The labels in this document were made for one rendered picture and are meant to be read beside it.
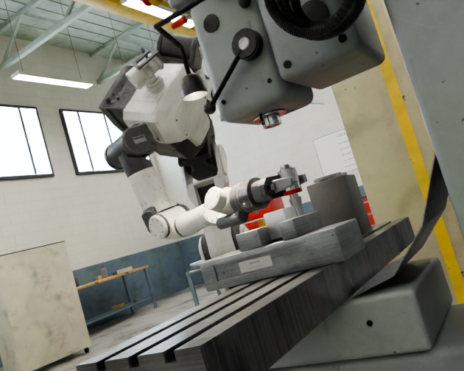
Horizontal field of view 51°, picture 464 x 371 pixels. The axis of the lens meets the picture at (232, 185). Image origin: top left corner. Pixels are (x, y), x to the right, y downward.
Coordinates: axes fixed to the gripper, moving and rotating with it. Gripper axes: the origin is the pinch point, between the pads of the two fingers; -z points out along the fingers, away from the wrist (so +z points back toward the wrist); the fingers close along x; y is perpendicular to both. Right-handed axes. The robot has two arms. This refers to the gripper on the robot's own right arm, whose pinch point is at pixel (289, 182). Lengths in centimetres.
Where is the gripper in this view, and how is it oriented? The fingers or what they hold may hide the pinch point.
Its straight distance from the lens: 123.1
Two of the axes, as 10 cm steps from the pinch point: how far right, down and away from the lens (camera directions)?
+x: 6.9, -1.4, 7.1
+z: -6.7, 2.6, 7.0
